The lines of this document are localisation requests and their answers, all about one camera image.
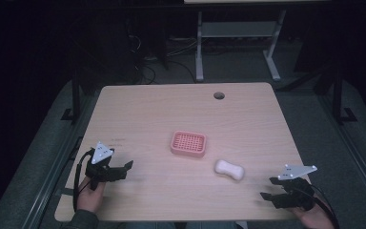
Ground pink soap dish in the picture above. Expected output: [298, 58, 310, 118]
[170, 130, 208, 159]

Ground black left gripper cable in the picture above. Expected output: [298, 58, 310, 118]
[72, 148, 95, 213]

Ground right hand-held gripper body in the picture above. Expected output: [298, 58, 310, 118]
[275, 163, 318, 212]

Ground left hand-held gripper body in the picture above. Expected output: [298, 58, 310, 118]
[84, 140, 123, 192]

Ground person's left hand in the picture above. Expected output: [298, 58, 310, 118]
[75, 176, 107, 214]

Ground black floor cables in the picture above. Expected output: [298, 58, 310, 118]
[125, 18, 198, 86]

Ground white soap bar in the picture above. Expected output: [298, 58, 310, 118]
[213, 158, 246, 182]

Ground person's right hand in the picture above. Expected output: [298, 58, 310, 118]
[290, 198, 336, 229]

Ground white metal desk frame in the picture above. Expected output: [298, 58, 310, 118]
[194, 9, 288, 82]

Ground grey metal floor rail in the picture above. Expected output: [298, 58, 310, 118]
[317, 94, 366, 220]
[20, 92, 93, 229]

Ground black metal stand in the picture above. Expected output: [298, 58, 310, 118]
[60, 60, 84, 124]
[331, 63, 358, 126]

